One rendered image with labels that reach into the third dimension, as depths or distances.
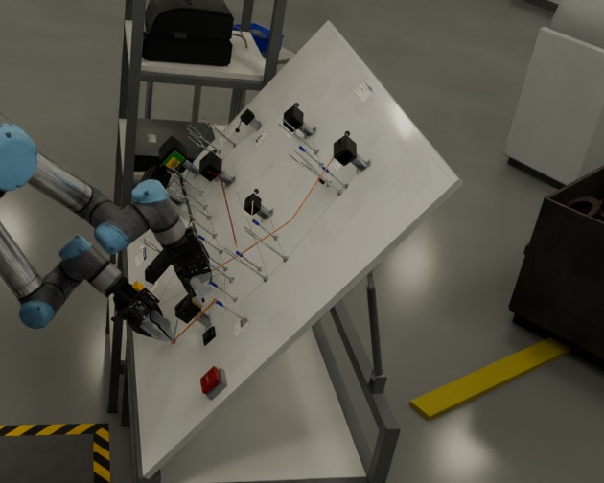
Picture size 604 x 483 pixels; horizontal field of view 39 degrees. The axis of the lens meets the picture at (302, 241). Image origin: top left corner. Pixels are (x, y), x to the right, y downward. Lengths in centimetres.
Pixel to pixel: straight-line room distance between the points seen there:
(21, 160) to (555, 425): 296
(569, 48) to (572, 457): 329
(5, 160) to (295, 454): 113
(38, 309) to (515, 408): 255
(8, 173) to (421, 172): 88
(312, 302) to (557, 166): 472
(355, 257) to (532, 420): 231
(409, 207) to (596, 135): 456
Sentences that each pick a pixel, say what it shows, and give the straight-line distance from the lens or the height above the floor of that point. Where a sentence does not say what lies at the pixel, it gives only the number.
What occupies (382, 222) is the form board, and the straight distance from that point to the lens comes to 193.
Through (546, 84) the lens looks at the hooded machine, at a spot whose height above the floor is 70.
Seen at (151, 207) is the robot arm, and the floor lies 146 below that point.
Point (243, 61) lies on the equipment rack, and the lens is 311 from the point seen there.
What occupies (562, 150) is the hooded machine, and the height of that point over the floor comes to 30.
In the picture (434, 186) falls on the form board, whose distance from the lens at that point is 188.
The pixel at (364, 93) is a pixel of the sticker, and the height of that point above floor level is 165.
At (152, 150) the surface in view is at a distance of 313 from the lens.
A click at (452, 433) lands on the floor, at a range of 386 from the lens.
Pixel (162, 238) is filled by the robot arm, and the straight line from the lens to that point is 207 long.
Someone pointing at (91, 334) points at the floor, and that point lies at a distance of 406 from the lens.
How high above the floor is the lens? 239
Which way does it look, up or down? 29 degrees down
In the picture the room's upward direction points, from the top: 10 degrees clockwise
